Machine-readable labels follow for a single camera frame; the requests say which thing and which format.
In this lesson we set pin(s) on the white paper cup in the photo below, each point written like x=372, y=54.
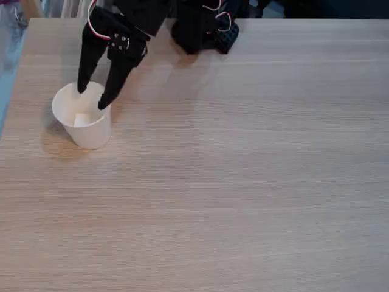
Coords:
x=88, y=134

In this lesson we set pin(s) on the pale hanging fabric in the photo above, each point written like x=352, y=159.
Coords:
x=76, y=7

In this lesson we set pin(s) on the person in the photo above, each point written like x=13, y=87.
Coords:
x=9, y=33

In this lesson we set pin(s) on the small white block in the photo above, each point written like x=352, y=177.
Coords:
x=81, y=120

